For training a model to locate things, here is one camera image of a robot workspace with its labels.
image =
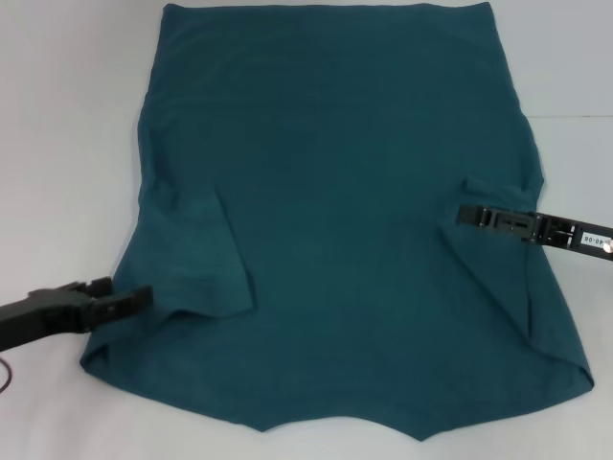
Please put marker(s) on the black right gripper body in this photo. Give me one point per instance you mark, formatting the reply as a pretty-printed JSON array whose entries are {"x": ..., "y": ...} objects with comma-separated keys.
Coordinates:
[{"x": 570, "y": 232}]

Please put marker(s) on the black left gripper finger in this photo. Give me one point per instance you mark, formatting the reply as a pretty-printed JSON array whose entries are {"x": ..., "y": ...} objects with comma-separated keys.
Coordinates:
[
  {"x": 98, "y": 286},
  {"x": 122, "y": 306}
]

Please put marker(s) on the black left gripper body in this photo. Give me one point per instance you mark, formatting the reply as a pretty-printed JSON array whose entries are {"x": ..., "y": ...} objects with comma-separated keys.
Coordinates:
[{"x": 43, "y": 318}]

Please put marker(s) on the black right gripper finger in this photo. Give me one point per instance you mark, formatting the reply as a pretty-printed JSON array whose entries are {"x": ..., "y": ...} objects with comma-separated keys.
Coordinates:
[{"x": 493, "y": 218}]

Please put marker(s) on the blue shirt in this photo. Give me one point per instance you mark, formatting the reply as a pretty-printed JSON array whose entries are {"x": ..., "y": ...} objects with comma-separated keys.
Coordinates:
[{"x": 335, "y": 191}]

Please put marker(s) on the silver round stud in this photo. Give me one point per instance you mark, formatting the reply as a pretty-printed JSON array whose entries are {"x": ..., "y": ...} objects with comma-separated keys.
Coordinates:
[{"x": 608, "y": 246}]

